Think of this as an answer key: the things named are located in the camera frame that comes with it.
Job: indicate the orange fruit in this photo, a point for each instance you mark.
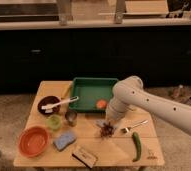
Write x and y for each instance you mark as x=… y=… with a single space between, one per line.
x=101 y=104

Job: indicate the white brush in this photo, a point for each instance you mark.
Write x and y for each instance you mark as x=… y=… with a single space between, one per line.
x=65 y=101

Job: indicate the green plastic tray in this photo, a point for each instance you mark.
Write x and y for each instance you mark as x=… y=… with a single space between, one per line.
x=90 y=90

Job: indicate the dark brown plate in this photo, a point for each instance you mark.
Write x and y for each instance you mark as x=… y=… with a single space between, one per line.
x=48 y=100

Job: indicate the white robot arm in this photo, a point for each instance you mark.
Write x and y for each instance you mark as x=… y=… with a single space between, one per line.
x=130 y=92

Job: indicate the grey blue cloth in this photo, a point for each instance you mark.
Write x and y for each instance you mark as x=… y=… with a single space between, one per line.
x=100 y=123

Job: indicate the small green cup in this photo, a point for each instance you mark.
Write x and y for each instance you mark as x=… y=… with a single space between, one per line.
x=53 y=122

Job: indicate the blue sponge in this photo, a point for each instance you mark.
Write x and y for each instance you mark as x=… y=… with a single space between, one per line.
x=64 y=140

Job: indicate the silver metal cup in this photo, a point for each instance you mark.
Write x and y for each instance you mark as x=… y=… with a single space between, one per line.
x=71 y=117

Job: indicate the wooden eraser block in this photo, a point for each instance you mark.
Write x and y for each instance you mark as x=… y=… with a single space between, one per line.
x=84 y=156

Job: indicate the green chili pepper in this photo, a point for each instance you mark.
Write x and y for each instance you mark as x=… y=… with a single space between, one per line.
x=137 y=142

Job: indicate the orange bowl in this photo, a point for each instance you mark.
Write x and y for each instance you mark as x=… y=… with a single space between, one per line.
x=33 y=141

